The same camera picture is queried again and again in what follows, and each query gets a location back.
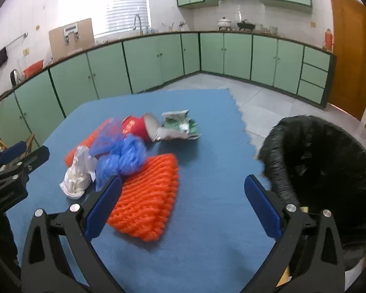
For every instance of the utensil holder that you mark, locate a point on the utensil holder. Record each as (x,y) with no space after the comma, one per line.
(170,28)

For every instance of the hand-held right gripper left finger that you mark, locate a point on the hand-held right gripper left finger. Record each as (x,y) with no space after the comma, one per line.
(105,204)

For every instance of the blue scalloped table mat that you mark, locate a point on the blue scalloped table mat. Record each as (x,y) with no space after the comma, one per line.
(216,174)

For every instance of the white window blind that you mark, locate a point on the white window blind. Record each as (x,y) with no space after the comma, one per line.
(125,6)

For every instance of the green foil packet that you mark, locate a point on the green foil packet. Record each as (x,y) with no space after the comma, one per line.
(177,125)

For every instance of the wooden chair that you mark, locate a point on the wooden chair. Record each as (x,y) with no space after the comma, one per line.
(29,143)

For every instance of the orange thermos flask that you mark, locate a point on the orange thermos flask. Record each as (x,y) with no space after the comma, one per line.
(328,39)

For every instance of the cardboard box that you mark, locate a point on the cardboard box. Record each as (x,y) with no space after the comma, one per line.
(56,45)

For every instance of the trash bin with black bag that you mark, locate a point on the trash bin with black bag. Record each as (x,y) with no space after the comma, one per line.
(323,158)

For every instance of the green cabinet drawer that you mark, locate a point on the green cabinet drawer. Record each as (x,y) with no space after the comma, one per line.
(314,74)
(311,91)
(317,58)

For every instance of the red paper cup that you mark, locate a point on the red paper cup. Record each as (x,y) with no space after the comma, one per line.
(135,126)

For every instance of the white cooking pot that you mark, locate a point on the white cooking pot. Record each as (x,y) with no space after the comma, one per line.
(224,23)

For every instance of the chrome kitchen faucet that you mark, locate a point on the chrome kitchen faucet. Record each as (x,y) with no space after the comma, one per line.
(139,26)

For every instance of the green base cabinet run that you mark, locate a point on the green base cabinet run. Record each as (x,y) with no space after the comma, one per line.
(109,67)

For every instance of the black wok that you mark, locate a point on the black wok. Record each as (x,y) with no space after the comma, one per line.
(246,25)

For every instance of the metal towel rail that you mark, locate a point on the metal towel rail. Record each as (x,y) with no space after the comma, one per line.
(12,42)

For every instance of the clear glass jar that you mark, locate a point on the clear glass jar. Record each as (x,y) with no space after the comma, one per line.
(273,30)

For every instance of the red plastic basin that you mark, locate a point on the red plastic basin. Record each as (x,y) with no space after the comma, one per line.
(33,68)

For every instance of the metal electric kettle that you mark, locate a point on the metal electric kettle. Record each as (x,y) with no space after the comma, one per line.
(14,77)

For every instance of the white bracket on board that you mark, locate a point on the white bracket on board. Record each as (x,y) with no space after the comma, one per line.
(71,32)

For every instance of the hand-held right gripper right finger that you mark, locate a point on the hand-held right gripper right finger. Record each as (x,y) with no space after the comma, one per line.
(263,207)

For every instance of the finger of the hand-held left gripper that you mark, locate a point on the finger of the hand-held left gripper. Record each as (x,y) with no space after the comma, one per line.
(13,154)
(33,158)

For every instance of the dark hanging towel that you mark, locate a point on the dark hanging towel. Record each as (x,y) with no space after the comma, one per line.
(0,57)

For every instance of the blue plastic bag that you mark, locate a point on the blue plastic bag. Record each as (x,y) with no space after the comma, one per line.
(125,155)

